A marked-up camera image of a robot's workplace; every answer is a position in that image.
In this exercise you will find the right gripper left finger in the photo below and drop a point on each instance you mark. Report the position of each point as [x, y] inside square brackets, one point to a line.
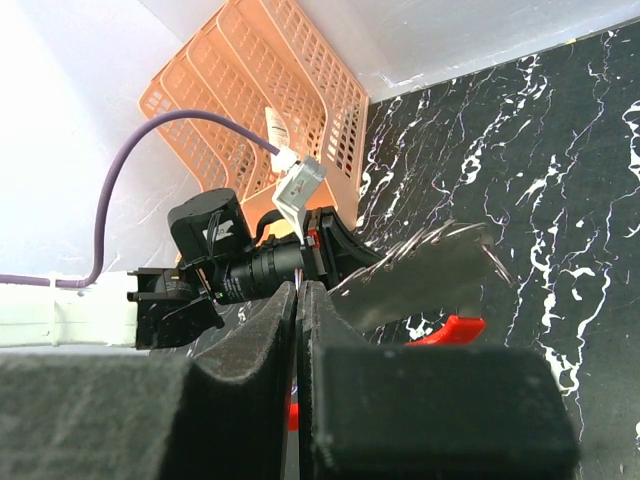
[220, 415]

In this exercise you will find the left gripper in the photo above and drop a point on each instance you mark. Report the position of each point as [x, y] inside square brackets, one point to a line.
[330, 252]

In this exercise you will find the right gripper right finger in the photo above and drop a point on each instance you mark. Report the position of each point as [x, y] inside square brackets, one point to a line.
[423, 412]

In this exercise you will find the red black keyring holder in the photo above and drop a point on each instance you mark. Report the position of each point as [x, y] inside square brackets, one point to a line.
[439, 269]

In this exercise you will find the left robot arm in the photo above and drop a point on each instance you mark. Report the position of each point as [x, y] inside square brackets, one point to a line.
[222, 262]

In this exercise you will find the white paper packet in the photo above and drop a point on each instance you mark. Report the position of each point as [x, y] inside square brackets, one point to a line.
[277, 131]

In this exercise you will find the peach plastic desk organizer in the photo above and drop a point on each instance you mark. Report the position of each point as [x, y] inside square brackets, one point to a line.
[248, 56]

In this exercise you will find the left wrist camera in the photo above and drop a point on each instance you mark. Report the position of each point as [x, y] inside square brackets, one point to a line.
[294, 191]

